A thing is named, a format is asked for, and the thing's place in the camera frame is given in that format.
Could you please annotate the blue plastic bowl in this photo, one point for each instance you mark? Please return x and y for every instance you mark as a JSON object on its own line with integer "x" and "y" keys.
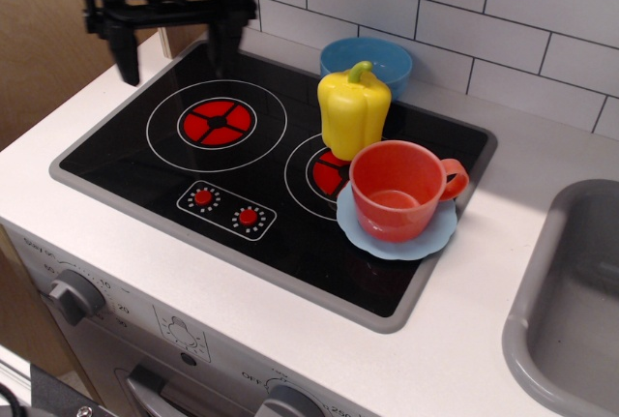
{"x": 392, "y": 64}

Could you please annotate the grey toy sink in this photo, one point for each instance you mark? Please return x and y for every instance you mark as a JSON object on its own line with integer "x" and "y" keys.
{"x": 560, "y": 339}

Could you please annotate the wooden side panel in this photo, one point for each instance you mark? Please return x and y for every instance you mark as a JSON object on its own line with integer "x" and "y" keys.
{"x": 46, "y": 57}

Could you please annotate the grey right oven knob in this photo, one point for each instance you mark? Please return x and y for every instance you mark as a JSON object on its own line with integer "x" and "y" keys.
{"x": 285, "y": 401}

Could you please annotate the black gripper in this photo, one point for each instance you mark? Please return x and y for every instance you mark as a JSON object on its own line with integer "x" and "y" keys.
{"x": 115, "y": 20}

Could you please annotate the light blue scalloped plate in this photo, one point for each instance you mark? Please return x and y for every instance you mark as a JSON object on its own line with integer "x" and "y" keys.
{"x": 433, "y": 239}

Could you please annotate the grey oven door handle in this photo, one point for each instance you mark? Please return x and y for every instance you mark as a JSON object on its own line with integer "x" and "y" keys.
{"x": 145, "y": 387}

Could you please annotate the yellow toy bell pepper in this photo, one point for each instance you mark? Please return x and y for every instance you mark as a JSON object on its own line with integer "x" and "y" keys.
{"x": 353, "y": 105}

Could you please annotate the black toy stove top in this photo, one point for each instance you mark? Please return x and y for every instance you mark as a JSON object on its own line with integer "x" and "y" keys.
{"x": 237, "y": 168}

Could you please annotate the grey left timer knob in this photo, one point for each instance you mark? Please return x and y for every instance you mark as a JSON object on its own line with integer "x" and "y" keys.
{"x": 75, "y": 297}

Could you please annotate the red plastic cup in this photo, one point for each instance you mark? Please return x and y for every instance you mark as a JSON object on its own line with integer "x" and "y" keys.
{"x": 397, "y": 186}

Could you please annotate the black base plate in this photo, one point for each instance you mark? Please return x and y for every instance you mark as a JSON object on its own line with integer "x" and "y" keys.
{"x": 52, "y": 397}

